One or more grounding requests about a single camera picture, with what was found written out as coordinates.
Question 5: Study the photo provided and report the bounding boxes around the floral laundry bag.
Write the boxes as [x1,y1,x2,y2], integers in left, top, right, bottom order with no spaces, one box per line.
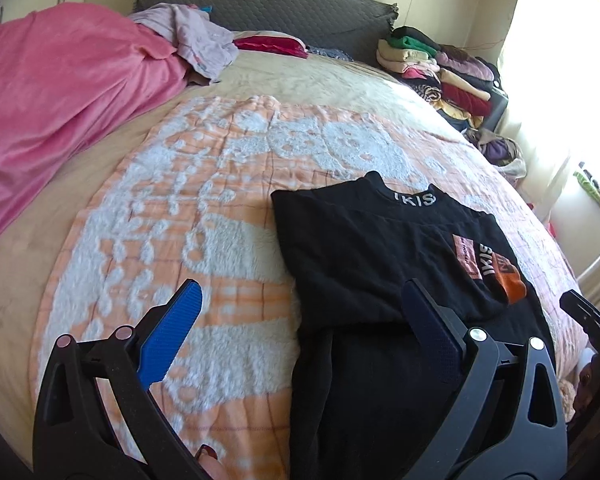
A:
[462,127,528,181]

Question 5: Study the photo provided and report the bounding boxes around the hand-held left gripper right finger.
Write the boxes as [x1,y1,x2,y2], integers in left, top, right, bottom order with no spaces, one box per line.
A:
[395,279,568,480]

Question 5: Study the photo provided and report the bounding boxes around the red pillow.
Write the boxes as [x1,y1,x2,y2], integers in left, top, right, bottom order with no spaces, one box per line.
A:
[232,31,310,58]

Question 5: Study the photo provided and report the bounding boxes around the lilac garment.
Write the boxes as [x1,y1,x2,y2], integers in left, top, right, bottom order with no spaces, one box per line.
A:
[129,2,240,83]

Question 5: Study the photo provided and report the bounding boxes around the pink blanket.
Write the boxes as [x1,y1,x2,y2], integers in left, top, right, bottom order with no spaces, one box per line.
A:
[0,2,191,253]

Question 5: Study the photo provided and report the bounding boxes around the beige bed cover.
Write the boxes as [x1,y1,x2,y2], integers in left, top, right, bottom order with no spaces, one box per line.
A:
[0,52,481,411]

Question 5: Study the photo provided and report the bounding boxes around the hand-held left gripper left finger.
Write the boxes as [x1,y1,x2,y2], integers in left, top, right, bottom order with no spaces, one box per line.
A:
[31,279,216,480]

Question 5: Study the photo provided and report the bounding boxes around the person's right hand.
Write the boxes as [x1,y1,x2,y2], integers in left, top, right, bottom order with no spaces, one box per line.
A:
[575,365,599,397]

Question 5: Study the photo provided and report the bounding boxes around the stack of folded clothes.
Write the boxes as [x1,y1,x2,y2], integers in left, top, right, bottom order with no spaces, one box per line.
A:
[376,25,503,133]

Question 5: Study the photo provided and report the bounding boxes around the dark floral cloth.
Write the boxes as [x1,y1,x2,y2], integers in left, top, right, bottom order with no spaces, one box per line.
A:
[307,47,353,63]

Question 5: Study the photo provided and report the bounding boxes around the orange and white plush blanket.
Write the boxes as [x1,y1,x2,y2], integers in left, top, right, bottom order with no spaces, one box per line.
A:
[30,95,588,480]

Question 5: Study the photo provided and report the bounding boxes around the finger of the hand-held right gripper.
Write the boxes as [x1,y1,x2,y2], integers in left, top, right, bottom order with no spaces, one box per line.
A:
[559,290,600,353]

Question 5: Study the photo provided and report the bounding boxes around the green windowsill cloth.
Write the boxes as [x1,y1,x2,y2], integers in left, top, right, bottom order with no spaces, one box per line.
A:
[574,160,600,233]

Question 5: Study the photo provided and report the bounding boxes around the black sweater with orange cuffs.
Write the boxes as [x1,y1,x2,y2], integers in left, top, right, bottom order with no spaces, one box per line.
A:
[271,171,556,480]

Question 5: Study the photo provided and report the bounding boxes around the grey quilted headboard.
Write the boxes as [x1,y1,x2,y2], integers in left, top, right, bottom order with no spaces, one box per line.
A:
[132,0,400,63]

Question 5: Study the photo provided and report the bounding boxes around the person's left hand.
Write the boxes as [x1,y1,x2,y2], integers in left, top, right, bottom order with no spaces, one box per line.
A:
[195,444,227,480]

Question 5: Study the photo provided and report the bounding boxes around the cream curtain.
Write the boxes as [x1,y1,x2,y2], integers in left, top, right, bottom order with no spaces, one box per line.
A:
[497,0,600,226]

